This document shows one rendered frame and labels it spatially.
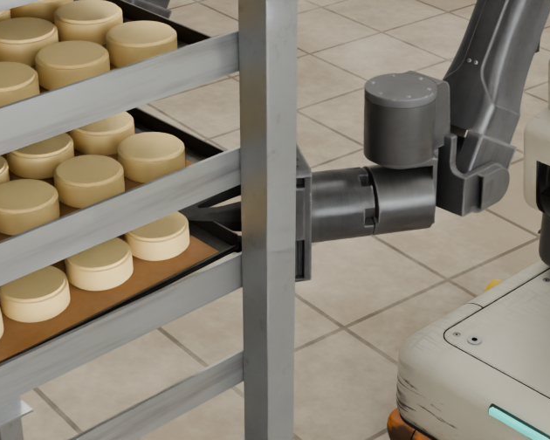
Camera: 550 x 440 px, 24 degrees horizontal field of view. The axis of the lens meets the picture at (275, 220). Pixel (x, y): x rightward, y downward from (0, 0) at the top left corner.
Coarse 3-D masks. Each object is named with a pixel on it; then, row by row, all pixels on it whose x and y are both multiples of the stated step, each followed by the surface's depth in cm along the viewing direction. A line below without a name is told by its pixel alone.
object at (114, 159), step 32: (96, 128) 97; (128, 128) 97; (0, 160) 92; (32, 160) 93; (64, 160) 94; (96, 160) 92; (128, 160) 92; (160, 160) 92; (0, 192) 88; (32, 192) 88; (64, 192) 89; (96, 192) 89; (0, 224) 86; (32, 224) 86
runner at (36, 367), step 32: (192, 288) 95; (224, 288) 97; (96, 320) 89; (128, 320) 91; (160, 320) 93; (32, 352) 86; (64, 352) 88; (96, 352) 90; (0, 384) 85; (32, 384) 87
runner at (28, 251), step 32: (224, 160) 92; (128, 192) 87; (160, 192) 89; (192, 192) 91; (64, 224) 84; (96, 224) 86; (128, 224) 88; (0, 256) 81; (32, 256) 83; (64, 256) 85
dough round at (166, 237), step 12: (168, 216) 99; (180, 216) 99; (144, 228) 97; (156, 228) 97; (168, 228) 97; (180, 228) 97; (132, 240) 96; (144, 240) 96; (156, 240) 96; (168, 240) 96; (180, 240) 97; (132, 252) 97; (144, 252) 96; (156, 252) 96; (168, 252) 97; (180, 252) 97
